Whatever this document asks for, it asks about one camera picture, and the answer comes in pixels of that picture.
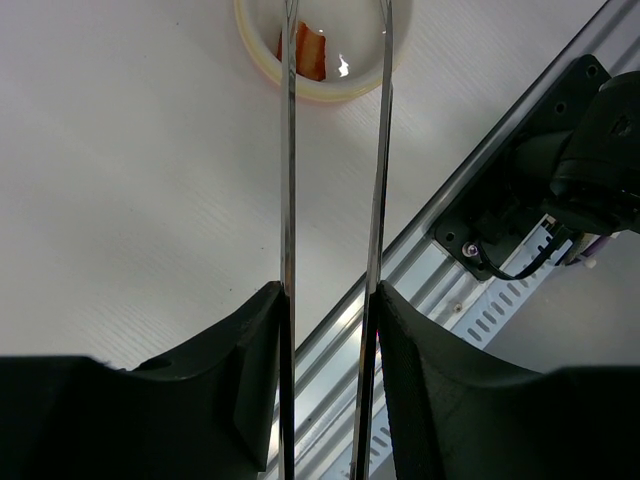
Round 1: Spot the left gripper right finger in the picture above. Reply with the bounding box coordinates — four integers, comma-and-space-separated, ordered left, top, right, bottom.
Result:
377, 283, 639, 479

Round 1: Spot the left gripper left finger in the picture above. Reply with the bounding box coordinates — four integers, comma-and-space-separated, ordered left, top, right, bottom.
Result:
1, 282, 284, 479

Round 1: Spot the red bacon strip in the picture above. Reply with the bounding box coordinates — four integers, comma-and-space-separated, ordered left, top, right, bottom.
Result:
296, 21, 326, 82

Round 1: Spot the white round lunch bowl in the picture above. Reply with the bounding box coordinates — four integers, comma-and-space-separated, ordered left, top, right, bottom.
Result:
233, 1, 414, 103

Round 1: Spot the slotted grey cable duct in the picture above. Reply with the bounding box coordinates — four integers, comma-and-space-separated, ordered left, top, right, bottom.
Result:
369, 218, 570, 475

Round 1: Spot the aluminium mounting rail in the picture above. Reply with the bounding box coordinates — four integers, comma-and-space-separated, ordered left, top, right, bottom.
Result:
259, 0, 640, 480

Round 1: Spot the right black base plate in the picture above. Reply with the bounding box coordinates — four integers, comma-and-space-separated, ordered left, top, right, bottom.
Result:
429, 54, 610, 281

